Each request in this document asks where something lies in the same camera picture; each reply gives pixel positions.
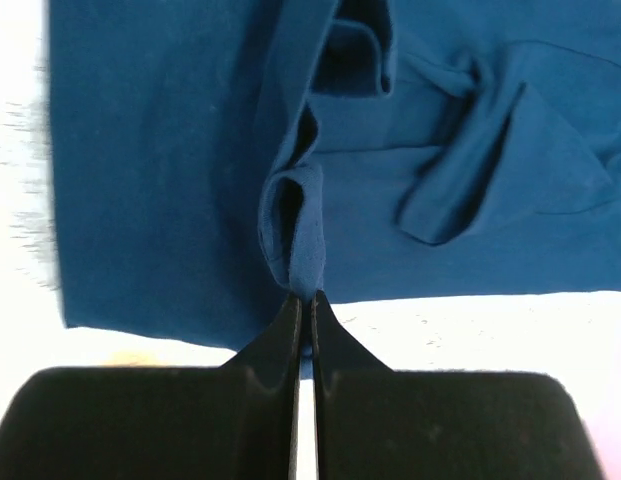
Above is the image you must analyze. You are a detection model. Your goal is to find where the navy blue t shirt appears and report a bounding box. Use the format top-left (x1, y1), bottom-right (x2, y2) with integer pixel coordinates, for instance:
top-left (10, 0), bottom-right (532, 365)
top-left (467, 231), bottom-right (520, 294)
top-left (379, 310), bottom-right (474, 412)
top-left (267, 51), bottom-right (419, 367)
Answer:
top-left (48, 1), bottom-right (621, 349)

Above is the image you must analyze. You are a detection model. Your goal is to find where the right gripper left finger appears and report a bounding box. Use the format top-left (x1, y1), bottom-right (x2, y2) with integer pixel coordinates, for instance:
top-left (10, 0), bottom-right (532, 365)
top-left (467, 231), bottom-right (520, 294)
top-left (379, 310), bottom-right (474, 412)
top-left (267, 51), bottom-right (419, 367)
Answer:
top-left (0, 296), bottom-right (302, 480)

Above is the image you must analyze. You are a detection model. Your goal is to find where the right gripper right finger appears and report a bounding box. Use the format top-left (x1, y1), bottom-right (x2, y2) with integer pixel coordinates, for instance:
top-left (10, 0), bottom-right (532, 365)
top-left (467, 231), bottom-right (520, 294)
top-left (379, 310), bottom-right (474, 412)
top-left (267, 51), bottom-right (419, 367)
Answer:
top-left (309, 292), bottom-right (603, 480)

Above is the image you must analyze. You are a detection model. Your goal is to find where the floral patterned table mat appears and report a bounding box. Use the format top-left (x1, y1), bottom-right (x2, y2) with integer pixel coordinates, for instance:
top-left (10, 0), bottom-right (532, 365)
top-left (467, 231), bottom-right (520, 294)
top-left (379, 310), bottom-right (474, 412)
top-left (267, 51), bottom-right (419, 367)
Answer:
top-left (0, 1), bottom-right (621, 479)

